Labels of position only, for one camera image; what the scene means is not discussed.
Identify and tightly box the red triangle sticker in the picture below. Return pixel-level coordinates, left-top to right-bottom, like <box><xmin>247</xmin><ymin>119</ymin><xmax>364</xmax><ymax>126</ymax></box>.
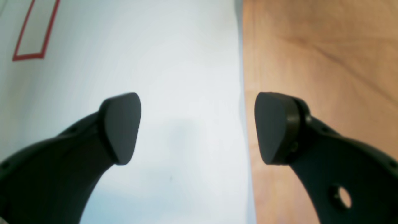
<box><xmin>12</xmin><ymin>0</ymin><xmax>60</xmax><ymax>61</ymax></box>

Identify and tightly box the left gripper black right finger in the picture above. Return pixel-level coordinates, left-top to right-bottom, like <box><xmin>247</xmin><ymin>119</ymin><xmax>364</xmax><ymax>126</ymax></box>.
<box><xmin>254</xmin><ymin>92</ymin><xmax>398</xmax><ymax>224</ymax></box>

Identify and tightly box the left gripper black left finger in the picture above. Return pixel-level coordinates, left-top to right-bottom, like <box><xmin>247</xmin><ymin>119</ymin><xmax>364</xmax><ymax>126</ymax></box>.
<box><xmin>0</xmin><ymin>93</ymin><xmax>141</xmax><ymax>224</ymax></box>

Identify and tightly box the peach orange T-shirt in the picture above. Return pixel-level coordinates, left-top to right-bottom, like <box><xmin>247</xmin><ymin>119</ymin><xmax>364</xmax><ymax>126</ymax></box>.
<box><xmin>242</xmin><ymin>0</ymin><xmax>398</xmax><ymax>224</ymax></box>

